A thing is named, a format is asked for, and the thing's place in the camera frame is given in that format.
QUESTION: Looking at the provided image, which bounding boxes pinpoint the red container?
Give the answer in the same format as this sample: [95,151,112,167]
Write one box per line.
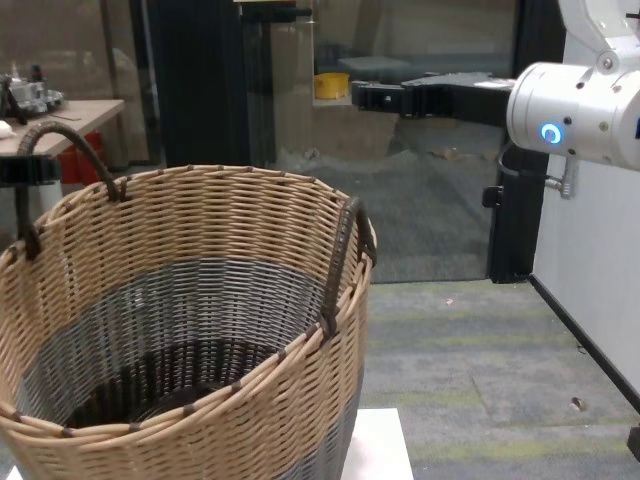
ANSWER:
[57,131,107,187]

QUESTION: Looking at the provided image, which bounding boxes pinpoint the black door frame post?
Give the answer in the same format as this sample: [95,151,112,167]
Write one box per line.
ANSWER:
[485,0,569,285]

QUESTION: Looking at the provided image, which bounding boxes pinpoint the grey device with cables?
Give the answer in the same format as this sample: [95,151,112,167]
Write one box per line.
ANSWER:
[0,62,67,125]

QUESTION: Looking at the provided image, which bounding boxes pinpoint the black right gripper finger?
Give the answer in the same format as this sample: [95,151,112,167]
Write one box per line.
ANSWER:
[351,79,407,116]

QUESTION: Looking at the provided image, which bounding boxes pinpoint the brown cardboard sheet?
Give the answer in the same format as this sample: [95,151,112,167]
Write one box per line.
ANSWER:
[312,102,401,157]

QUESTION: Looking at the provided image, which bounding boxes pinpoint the yellow bucket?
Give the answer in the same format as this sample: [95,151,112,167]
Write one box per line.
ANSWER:
[313,72,351,101]

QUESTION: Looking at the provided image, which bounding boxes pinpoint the black cable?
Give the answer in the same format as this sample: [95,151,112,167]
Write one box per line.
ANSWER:
[497,142,577,200]

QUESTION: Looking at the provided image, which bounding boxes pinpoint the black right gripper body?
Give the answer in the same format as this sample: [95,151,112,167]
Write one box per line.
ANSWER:
[401,72,517,127]

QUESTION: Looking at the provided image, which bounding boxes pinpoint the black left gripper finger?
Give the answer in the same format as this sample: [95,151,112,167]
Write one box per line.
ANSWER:
[0,155,62,188]

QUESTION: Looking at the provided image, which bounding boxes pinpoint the tan grey woven laundry basket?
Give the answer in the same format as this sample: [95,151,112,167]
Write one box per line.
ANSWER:
[0,121,379,480]

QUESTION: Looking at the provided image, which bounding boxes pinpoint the wide black pillar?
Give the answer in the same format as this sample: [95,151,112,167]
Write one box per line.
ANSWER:
[148,0,251,169]

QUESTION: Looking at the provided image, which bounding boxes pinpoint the black wall baseboard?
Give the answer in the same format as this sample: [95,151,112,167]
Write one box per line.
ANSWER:
[528,273,640,429]

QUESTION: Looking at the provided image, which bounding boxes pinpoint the wooden desk with white leg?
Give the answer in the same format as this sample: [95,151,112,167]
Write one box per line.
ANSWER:
[0,98,125,216]

